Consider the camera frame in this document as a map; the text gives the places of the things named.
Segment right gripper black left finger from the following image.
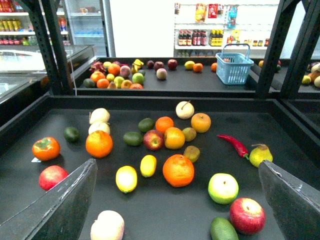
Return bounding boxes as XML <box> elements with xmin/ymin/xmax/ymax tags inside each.
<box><xmin>0</xmin><ymin>158</ymin><xmax>98</xmax><ymax>240</ymax></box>

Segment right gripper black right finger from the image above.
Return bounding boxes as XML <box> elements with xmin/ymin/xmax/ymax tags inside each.
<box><xmin>258</xmin><ymin>160</ymin><xmax>320</xmax><ymax>240</ymax></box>

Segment yellow lemon small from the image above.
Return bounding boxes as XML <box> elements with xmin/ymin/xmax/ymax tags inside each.
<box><xmin>140</xmin><ymin>154</ymin><xmax>157</xmax><ymax>178</ymax></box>

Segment red apple left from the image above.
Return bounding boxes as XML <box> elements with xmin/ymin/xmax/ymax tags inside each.
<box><xmin>38</xmin><ymin>165</ymin><xmax>69</xmax><ymax>191</ymax></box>

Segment red apple right front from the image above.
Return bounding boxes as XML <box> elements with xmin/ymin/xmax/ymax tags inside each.
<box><xmin>229</xmin><ymin>197</ymin><xmax>266</xmax><ymax>235</ymax></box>

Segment white peach front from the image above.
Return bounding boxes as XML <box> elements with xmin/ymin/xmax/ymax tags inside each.
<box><xmin>90</xmin><ymin>210</ymin><xmax>125</xmax><ymax>240</ymax></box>

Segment white peach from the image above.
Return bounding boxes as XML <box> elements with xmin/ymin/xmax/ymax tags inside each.
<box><xmin>89</xmin><ymin>107</ymin><xmax>110</xmax><ymax>125</ymax></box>
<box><xmin>90</xmin><ymin>210</ymin><xmax>125</xmax><ymax>240</ymax></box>
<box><xmin>88</xmin><ymin>121</ymin><xmax>111</xmax><ymax>135</ymax></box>

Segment yellow pear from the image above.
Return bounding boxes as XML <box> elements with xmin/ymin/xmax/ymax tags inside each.
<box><xmin>249</xmin><ymin>143</ymin><xmax>273</xmax><ymax>168</ymax></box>

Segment orange persimmon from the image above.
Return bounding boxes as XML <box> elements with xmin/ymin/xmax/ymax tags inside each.
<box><xmin>31</xmin><ymin>136</ymin><xmax>61</xmax><ymax>162</ymax></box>

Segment green apple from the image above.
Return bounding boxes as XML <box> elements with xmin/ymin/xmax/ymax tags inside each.
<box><xmin>132</xmin><ymin>72</ymin><xmax>145</xmax><ymax>85</ymax></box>
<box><xmin>208</xmin><ymin>173</ymin><xmax>239</xmax><ymax>205</ymax></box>

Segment green avocado front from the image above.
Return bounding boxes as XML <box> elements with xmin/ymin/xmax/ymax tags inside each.
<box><xmin>210</xmin><ymin>217</ymin><xmax>239</xmax><ymax>240</ymax></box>

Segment green avocado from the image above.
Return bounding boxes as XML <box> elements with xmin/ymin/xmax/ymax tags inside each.
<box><xmin>123</xmin><ymin>131</ymin><xmax>143</xmax><ymax>147</ymax></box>
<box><xmin>210</xmin><ymin>217</ymin><xmax>239</xmax><ymax>240</ymax></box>

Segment large orange left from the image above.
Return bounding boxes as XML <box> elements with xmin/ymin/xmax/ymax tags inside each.
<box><xmin>85</xmin><ymin>130</ymin><xmax>113</xmax><ymax>159</ymax></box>

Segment large orange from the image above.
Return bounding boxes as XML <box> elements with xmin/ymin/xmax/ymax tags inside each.
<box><xmin>85</xmin><ymin>130</ymin><xmax>113</xmax><ymax>159</ymax></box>
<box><xmin>162</xmin><ymin>154</ymin><xmax>195</xmax><ymax>188</ymax></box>

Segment dark green lime left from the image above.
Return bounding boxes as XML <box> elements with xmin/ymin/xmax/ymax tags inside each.
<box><xmin>63</xmin><ymin>126</ymin><xmax>81</xmax><ymax>143</ymax></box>

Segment red chili pepper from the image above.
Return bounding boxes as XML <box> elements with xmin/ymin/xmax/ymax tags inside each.
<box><xmin>217</xmin><ymin>134</ymin><xmax>249</xmax><ymax>160</ymax></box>

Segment white peach lower left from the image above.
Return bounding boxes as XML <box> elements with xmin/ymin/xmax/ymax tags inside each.
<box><xmin>88</xmin><ymin>121</ymin><xmax>111</xmax><ymax>135</ymax></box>

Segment green avocado centre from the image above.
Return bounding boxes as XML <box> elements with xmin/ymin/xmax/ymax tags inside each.
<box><xmin>123</xmin><ymin>131</ymin><xmax>143</xmax><ymax>147</ymax></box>

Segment white peach upper left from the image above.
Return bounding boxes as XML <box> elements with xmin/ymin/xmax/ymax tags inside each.
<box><xmin>89</xmin><ymin>107</ymin><xmax>110</xmax><ymax>125</ymax></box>

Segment brown kiwi lower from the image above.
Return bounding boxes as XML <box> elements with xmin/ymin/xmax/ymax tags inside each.
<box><xmin>183</xmin><ymin>145</ymin><xmax>200</xmax><ymax>163</ymax></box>

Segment brown kiwi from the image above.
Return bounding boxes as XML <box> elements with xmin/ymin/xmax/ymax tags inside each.
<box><xmin>183</xmin><ymin>145</ymin><xmax>200</xmax><ymax>163</ymax></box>
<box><xmin>182</xmin><ymin>127</ymin><xmax>197</xmax><ymax>142</ymax></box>

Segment red yellow apple centre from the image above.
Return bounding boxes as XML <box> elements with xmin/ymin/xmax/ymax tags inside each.
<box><xmin>143</xmin><ymin>129</ymin><xmax>164</xmax><ymax>151</ymax></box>

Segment large orange front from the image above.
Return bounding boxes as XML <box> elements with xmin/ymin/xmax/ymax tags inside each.
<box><xmin>162</xmin><ymin>154</ymin><xmax>195</xmax><ymax>188</ymax></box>

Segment green lime centre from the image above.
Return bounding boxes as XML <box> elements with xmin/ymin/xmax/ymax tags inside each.
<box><xmin>138</xmin><ymin>118</ymin><xmax>156</xmax><ymax>133</ymax></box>

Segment golden apple back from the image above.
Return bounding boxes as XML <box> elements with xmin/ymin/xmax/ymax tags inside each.
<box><xmin>191</xmin><ymin>113</ymin><xmax>211</xmax><ymax>133</ymax></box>

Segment brown kiwi upper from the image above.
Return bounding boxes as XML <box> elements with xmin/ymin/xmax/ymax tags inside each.
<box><xmin>182</xmin><ymin>127</ymin><xmax>197</xmax><ymax>142</ymax></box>

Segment yellow orange apple centre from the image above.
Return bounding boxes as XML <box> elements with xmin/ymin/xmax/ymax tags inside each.
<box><xmin>164</xmin><ymin>127</ymin><xmax>185</xmax><ymax>150</ymax></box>

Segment small orange centre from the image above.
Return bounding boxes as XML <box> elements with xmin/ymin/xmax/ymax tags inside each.
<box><xmin>155</xmin><ymin>116</ymin><xmax>174</xmax><ymax>134</ymax></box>

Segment white asian pear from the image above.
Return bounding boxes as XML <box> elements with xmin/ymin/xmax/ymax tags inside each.
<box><xmin>175</xmin><ymin>101</ymin><xmax>195</xmax><ymax>120</ymax></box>

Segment far dragon fruit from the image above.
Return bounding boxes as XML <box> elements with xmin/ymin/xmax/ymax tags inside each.
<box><xmin>89</xmin><ymin>61</ymin><xmax>107</xmax><ymax>73</ymax></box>

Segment small blue basket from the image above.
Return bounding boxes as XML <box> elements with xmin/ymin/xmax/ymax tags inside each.
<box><xmin>215</xmin><ymin>43</ymin><xmax>254</xmax><ymax>85</ymax></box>

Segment far green apple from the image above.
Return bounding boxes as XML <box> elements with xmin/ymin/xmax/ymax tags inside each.
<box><xmin>132</xmin><ymin>72</ymin><xmax>145</xmax><ymax>85</ymax></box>

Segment far bananas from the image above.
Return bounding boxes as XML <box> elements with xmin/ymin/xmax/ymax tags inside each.
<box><xmin>131</xmin><ymin>59</ymin><xmax>144</xmax><ymax>74</ymax></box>

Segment far orange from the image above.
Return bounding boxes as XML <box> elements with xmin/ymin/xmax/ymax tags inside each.
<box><xmin>192</xmin><ymin>63</ymin><xmax>204</xmax><ymax>73</ymax></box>

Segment far peach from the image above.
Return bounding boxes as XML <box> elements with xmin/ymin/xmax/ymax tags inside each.
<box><xmin>156</xmin><ymin>68</ymin><xmax>168</xmax><ymax>80</ymax></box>

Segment far dark red apple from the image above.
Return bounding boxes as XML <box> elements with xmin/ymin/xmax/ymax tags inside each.
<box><xmin>167</xmin><ymin>59</ymin><xmax>178</xmax><ymax>71</ymax></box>

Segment black metal shelf frame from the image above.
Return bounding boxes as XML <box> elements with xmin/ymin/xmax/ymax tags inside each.
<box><xmin>0</xmin><ymin>0</ymin><xmax>320</xmax><ymax>240</ymax></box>

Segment white back wall shelf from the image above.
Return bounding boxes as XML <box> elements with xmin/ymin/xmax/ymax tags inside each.
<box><xmin>173</xmin><ymin>0</ymin><xmax>280</xmax><ymax>58</ymax></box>

